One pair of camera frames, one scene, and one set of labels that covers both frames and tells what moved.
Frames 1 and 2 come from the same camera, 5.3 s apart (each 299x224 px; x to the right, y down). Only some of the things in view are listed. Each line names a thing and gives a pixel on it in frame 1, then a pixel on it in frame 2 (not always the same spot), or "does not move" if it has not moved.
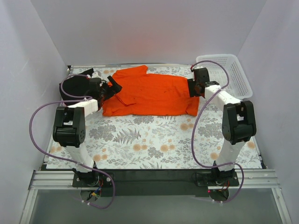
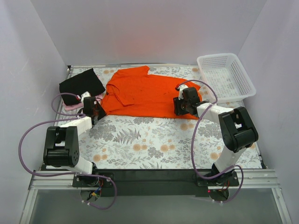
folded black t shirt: (75, 86) does not move
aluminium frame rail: (247, 179) does not move
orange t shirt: (143, 94) does not move
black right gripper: (191, 87) to (177, 106)
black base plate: (155, 183) does not move
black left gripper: (108, 88) to (99, 114)
